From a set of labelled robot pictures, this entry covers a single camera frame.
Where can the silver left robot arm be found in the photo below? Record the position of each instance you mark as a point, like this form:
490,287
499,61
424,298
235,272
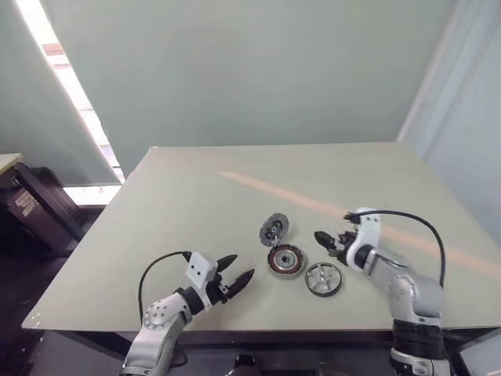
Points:
156,325

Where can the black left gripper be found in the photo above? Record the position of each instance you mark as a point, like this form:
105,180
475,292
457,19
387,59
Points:
219,291

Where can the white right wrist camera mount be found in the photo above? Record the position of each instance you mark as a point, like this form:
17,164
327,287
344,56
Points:
368,231

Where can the white label on cabinet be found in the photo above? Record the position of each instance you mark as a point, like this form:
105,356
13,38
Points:
24,204

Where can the dark rounded shape under table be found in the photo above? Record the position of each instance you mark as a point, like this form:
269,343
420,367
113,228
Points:
246,364

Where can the silver spoked rotor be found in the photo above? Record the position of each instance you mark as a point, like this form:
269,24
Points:
325,280

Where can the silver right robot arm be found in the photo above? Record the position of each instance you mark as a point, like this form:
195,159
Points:
411,293

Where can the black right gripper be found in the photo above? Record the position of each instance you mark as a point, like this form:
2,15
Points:
345,244

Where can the motor housing with copper windings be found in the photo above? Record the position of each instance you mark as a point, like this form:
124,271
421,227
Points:
287,262

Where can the dark cabinet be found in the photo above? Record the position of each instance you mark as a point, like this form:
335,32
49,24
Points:
35,219

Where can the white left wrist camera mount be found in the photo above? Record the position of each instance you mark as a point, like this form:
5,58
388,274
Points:
201,270

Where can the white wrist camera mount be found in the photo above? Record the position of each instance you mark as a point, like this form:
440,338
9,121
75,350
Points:
368,231
201,270

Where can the grey panel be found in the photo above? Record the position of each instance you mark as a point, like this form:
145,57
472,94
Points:
481,362

